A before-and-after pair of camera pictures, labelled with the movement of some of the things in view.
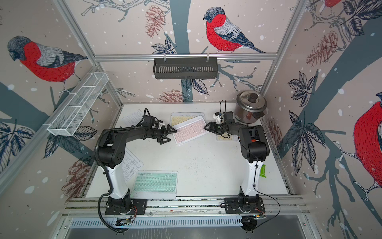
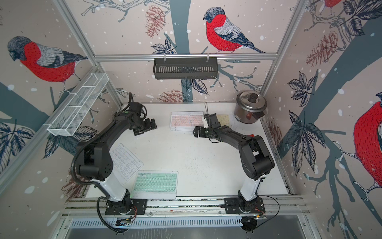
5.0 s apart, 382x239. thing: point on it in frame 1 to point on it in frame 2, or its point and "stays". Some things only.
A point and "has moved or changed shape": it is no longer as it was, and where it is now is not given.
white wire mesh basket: (79, 104) stays
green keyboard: (155, 184) stays
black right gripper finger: (211, 127) to (200, 130)
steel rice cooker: (250, 105) stays
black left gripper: (168, 130) to (149, 127)
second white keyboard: (131, 165) stays
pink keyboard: (189, 130) has moved or changed shape
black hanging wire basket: (185, 67) stays
